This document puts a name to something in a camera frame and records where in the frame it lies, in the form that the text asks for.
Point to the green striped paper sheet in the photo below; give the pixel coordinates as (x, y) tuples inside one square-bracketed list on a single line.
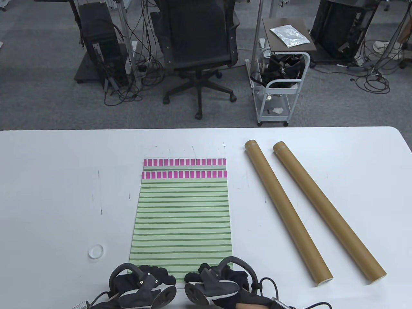
[(183, 162), (183, 225)]

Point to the silver foil bag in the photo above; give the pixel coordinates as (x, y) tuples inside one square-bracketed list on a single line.
[(289, 35)]

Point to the white metal utility cart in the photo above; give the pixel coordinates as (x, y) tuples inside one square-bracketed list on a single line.
[(262, 106)]

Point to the white crumpled paper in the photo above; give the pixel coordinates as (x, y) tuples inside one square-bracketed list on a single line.
[(277, 110)]

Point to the person's left hand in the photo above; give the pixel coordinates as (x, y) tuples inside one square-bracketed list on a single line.
[(161, 275)]

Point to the grey and white hand controller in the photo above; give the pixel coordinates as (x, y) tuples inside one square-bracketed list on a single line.
[(141, 289), (212, 286)]

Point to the white power strip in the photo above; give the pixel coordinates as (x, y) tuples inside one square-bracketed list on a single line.
[(133, 54)]

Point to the brown side table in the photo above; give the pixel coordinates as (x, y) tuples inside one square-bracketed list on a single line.
[(273, 38)]

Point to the black mesh office chair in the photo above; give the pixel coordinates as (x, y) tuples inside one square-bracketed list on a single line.
[(199, 32)]

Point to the black computer tower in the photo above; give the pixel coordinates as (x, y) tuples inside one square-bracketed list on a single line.
[(338, 25), (96, 29)]

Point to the grey wrist module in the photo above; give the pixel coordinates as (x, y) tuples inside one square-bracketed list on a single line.
[(82, 305)]

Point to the white round tube cap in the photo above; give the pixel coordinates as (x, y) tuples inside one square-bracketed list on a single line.
[(96, 251)]

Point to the person's right forearm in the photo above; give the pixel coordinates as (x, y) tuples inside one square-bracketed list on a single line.
[(251, 305)]

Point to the brown cardboard mailing tube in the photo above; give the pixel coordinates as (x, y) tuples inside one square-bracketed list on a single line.
[(283, 206), (322, 202)]

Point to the person's right hand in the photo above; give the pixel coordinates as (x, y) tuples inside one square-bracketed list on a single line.
[(238, 280)]

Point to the silver aluminium frame post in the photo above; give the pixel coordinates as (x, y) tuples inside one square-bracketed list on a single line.
[(124, 19), (258, 19)]

